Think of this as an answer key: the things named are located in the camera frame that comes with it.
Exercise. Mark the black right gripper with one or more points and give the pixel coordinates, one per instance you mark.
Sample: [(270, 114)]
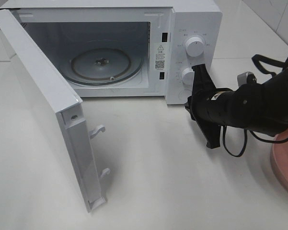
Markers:
[(209, 106)]

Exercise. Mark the round white door button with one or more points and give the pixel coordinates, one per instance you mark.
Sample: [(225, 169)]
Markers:
[(183, 95)]

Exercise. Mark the pink round plate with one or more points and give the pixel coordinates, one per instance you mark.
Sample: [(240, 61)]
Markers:
[(279, 163)]

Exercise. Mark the white microwave door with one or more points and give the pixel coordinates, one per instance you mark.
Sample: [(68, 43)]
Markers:
[(57, 110)]

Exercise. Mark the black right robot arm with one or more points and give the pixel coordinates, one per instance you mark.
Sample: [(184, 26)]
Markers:
[(253, 107)]

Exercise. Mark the lower white timer knob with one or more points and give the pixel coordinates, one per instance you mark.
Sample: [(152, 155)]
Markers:
[(188, 76)]

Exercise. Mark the upper white power knob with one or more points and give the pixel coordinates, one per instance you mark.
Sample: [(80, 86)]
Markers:
[(194, 45)]

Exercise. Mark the white microwave oven body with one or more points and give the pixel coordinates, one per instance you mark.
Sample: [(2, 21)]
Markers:
[(154, 29)]

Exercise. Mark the glass microwave turntable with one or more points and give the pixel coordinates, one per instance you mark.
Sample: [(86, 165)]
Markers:
[(102, 66)]

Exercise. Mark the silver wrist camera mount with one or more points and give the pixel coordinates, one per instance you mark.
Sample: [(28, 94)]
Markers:
[(246, 78)]

